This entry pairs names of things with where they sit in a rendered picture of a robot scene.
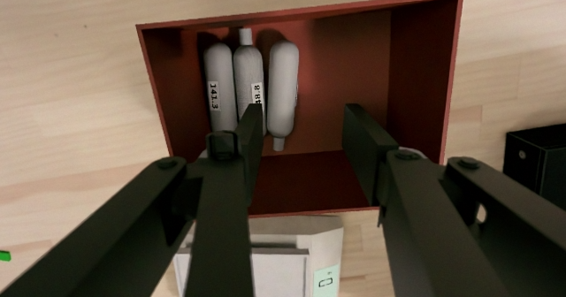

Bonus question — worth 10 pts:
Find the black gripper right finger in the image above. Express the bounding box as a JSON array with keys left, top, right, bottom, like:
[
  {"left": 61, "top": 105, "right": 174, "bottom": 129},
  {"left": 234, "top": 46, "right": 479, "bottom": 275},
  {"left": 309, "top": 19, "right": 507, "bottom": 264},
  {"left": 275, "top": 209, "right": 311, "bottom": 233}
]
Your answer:
[{"left": 341, "top": 103, "right": 566, "bottom": 297}]

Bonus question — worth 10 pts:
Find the grey co2 cylinder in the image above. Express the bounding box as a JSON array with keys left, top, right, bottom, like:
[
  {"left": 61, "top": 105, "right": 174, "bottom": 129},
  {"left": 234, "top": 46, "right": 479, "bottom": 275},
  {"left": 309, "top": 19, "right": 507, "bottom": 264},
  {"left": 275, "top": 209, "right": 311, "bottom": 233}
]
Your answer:
[
  {"left": 233, "top": 28, "right": 267, "bottom": 136},
  {"left": 203, "top": 42, "right": 238, "bottom": 132},
  {"left": 266, "top": 40, "right": 299, "bottom": 151}
]

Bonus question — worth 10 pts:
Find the small green u-shaped clip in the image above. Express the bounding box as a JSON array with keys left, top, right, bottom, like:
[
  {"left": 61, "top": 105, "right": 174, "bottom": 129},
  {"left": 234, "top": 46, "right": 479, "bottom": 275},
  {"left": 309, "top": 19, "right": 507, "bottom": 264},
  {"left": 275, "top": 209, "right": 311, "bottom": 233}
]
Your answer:
[{"left": 0, "top": 250, "right": 11, "bottom": 262}]

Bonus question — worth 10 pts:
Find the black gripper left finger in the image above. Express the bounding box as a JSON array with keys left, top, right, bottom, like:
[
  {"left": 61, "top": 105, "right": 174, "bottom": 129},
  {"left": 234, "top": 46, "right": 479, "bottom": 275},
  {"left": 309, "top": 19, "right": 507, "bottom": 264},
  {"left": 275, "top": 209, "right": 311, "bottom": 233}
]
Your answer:
[{"left": 0, "top": 103, "right": 264, "bottom": 297}]

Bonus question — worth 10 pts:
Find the white digital scale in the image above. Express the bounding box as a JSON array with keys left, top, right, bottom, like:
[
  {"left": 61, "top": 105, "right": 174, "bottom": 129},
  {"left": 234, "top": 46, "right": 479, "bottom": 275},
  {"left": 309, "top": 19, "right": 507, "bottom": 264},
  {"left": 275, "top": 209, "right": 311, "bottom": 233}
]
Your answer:
[{"left": 173, "top": 216, "right": 344, "bottom": 297}]

